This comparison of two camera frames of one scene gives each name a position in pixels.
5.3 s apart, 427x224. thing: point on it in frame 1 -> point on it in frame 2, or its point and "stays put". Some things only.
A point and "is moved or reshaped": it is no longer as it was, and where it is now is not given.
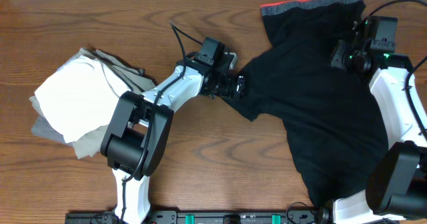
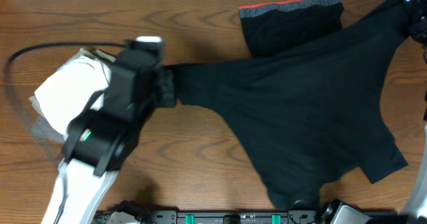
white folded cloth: x=79 y=97 stays put
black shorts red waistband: x=321 y=25 is moved or reshaped
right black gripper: x=338 y=55 -> x=420 y=30
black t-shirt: x=334 y=119 is moved or reshaped
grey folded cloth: x=42 y=127 stays put
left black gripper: x=231 y=81 -> x=167 y=82
